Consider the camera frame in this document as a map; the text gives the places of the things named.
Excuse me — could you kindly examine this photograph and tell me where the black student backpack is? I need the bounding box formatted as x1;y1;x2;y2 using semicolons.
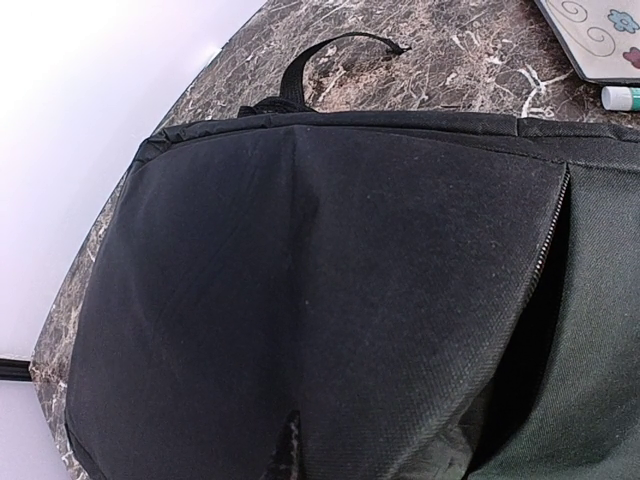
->
65;50;639;479

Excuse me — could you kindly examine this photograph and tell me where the white glue stick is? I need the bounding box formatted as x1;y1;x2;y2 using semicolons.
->
601;86;640;112

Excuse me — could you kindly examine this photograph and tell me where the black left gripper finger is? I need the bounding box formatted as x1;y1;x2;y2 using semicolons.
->
262;410;303;480

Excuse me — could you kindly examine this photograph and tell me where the black left frame post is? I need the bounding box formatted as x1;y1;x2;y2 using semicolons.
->
0;358;32;382

